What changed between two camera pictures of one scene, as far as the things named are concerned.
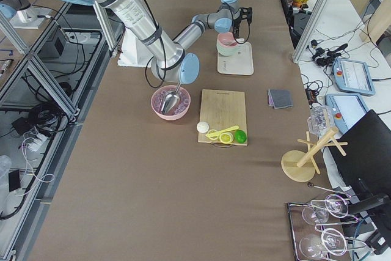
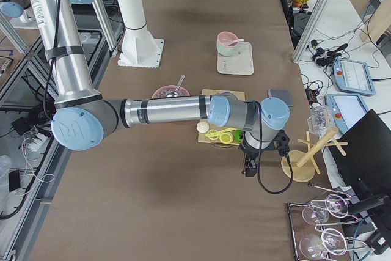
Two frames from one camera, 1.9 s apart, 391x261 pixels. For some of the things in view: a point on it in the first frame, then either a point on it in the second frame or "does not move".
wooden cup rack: x=299 y=166 does not move
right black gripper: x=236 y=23 to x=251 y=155
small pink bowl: x=226 y=39 does not move
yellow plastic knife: x=222 y=131 does not move
